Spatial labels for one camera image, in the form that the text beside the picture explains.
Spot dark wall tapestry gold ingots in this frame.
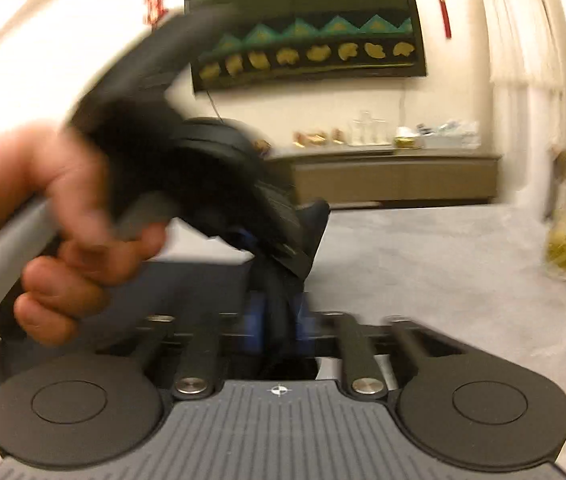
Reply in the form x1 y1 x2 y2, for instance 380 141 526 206
185 0 427 92

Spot clear drinking glasses group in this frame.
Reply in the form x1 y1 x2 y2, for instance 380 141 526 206
349 110 389 146

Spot white curtain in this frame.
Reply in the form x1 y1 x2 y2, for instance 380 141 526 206
482 0 566 217

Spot gold ornaments on cabinet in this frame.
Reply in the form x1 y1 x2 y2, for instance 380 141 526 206
292 129 347 148

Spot black garment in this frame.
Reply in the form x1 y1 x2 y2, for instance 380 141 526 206
0 258 319 385

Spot person's left hand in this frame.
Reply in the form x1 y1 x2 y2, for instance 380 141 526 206
0 125 167 346

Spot long low sideboard cabinet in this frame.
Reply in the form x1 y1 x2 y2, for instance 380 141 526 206
266 146 501 208

